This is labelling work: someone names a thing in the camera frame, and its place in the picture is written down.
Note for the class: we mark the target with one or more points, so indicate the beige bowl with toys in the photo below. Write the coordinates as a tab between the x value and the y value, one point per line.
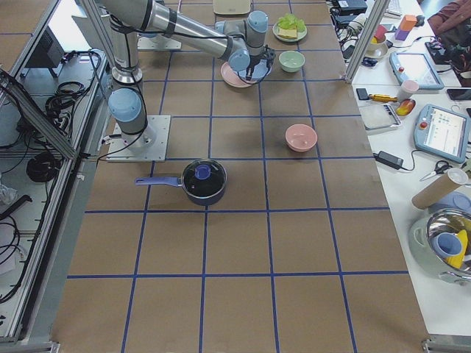
377	48

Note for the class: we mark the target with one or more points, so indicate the pink plate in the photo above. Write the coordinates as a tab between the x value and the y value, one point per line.
232	79

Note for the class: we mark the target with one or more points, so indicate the pink cup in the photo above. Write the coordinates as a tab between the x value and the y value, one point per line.
407	89

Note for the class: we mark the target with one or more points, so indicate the bread slice on plate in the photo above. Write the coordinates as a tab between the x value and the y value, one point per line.
288	34

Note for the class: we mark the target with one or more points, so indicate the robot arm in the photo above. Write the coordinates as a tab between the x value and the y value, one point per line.
239	43

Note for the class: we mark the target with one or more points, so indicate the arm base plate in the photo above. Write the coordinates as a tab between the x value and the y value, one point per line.
151	146
158	43

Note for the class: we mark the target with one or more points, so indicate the pink bowl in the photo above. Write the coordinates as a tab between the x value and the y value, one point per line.
301	137

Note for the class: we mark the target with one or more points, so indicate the black power adapter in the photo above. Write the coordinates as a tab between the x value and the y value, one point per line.
389	160

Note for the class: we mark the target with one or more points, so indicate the teach pendant tablet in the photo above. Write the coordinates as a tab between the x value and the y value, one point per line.
416	67
442	132

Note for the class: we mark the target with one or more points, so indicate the blue plate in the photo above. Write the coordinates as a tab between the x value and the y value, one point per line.
261	70

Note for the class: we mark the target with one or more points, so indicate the white toaster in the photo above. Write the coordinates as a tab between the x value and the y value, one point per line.
231	7

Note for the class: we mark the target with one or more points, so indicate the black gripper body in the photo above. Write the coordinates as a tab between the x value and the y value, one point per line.
254	65

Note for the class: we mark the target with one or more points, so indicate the blue saucepan with lid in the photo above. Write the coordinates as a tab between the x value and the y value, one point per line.
203	181

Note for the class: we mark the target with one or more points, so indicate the green plate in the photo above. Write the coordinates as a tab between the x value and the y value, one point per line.
300	35

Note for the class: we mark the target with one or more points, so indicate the green lettuce leaf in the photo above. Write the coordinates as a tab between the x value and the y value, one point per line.
290	21

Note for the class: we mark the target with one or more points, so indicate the green bowl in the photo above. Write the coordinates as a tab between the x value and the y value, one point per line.
291	61

